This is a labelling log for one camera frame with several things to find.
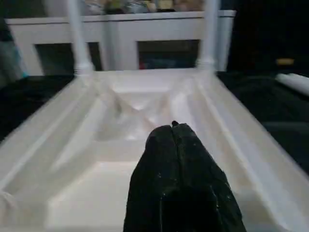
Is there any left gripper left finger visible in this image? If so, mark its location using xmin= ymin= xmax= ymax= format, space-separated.
xmin=122 ymin=124 xmax=181 ymax=232

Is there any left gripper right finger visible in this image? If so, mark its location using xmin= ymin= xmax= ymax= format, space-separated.
xmin=171 ymin=121 xmax=247 ymax=232

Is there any white plastic table top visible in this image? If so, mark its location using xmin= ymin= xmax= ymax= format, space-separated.
xmin=0 ymin=68 xmax=309 ymax=232

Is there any white plastic table leg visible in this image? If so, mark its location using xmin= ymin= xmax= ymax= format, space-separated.
xmin=195 ymin=0 xmax=220 ymax=73
xmin=274 ymin=72 xmax=309 ymax=97
xmin=66 ymin=0 xmax=95 ymax=78

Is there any black work surface mat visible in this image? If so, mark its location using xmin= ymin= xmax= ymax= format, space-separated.
xmin=0 ymin=70 xmax=309 ymax=174

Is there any white glass door cabinet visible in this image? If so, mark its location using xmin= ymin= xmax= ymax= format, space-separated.
xmin=4 ymin=10 xmax=238 ymax=77

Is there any black bag with yellow label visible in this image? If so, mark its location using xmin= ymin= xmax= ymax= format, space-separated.
xmin=228 ymin=0 xmax=309 ymax=74

